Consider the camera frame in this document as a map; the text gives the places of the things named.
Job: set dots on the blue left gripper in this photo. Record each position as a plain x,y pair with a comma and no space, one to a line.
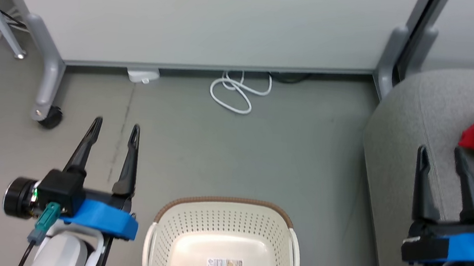
106,221

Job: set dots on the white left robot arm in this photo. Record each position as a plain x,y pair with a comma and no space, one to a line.
65,251

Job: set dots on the grey fabric sofa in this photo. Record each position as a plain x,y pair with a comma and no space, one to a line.
414,140

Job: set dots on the black caster wheel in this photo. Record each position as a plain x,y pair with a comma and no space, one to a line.
52,117

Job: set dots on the white power adapter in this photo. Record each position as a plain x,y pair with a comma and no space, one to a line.
143,75

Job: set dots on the cream perforated laundry basket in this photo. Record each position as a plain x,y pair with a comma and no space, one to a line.
209,223

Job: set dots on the large white partition board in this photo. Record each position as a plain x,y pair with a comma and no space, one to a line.
196,17

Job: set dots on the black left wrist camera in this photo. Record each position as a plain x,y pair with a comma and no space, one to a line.
54,190

